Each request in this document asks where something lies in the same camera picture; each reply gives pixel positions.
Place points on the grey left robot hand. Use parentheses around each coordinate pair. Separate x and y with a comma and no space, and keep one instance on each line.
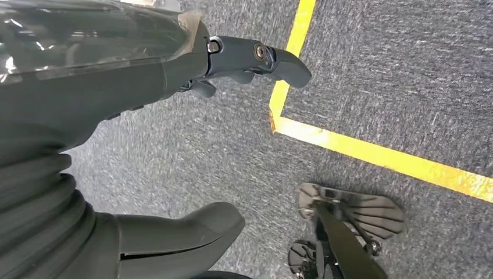
(96,88)

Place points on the black robot leg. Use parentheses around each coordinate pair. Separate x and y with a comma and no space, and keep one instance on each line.
(346,250)

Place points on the black robot foot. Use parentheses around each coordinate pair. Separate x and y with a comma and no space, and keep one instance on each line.
(377,219)

